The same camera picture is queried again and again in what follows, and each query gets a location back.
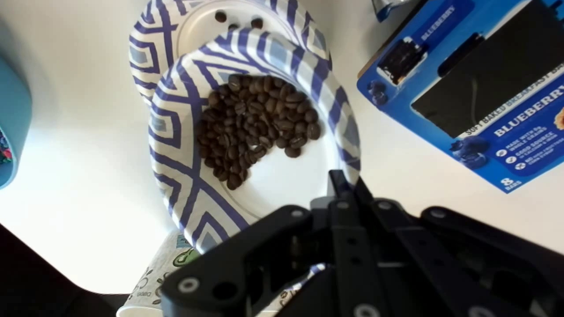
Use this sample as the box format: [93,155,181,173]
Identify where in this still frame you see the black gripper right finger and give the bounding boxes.
[351,178,564,317]

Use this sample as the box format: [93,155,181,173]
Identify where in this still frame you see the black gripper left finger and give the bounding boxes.
[160,169,377,317]

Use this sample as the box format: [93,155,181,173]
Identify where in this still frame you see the blue patterned paper bowl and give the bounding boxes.
[127,0,333,109]
[146,27,363,256]

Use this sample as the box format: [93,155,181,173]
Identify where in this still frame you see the coffee bean pile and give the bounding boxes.
[196,74,324,192]

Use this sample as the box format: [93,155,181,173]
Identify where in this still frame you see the blue plastic bowl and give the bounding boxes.
[0,55,33,190]

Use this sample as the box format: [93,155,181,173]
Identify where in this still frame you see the blue cereal bar box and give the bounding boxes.
[356,0,564,194]

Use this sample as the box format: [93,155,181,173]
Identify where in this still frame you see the few scattered coffee beans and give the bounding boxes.
[213,9,266,32]

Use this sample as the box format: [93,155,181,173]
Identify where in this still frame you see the silver blue bar wrapper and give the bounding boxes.
[368,0,414,23]

